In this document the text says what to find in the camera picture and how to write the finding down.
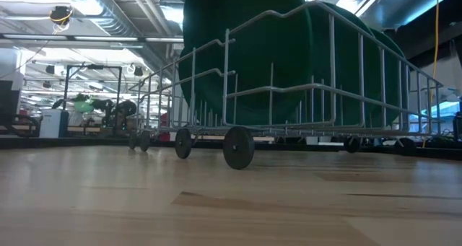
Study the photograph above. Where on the black background robot arm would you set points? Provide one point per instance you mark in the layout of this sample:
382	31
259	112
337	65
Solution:
126	107

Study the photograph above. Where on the black hanging lamp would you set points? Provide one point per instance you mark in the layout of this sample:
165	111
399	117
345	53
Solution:
50	69
138	71

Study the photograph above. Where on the light green background bowl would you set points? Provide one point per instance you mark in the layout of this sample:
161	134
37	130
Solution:
83	106

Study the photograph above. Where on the white background box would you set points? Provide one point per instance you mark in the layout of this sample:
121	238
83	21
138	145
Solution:
50	123

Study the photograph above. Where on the black ceiling-mounted device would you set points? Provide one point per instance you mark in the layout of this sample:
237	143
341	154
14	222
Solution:
60	14

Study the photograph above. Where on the black background rig frame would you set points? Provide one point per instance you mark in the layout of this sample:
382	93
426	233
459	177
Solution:
118	87

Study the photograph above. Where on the long ceiling light rail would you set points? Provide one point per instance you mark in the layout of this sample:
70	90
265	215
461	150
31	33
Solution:
104	38

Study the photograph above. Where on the silver ventilation duct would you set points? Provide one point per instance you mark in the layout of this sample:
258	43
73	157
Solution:
108	22

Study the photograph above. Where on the black aluminium table frame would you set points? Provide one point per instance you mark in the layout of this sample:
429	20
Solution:
72	142

